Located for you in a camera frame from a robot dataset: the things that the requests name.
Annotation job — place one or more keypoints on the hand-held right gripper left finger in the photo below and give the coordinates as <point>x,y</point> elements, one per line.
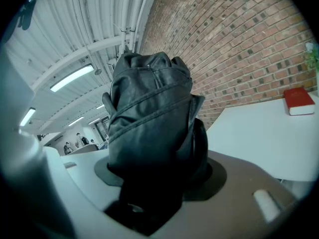
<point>87,183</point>

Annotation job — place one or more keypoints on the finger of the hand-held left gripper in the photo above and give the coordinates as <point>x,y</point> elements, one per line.
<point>84,149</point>

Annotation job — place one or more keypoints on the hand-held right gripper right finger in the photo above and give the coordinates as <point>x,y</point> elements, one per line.
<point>236,195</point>

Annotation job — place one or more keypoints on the long ceiling lamp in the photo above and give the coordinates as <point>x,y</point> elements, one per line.
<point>100,106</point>
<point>27,116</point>
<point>76,121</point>
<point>72,78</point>

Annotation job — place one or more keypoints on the round ceiling fixture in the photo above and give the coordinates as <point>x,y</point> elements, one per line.
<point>98,71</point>

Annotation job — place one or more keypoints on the red book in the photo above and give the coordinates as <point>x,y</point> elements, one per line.
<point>296,98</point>

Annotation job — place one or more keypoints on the white ceiling pipes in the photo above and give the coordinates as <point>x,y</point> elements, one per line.
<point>123,37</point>

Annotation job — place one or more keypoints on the green plant with pale flowers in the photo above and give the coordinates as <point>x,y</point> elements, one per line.
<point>312,58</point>

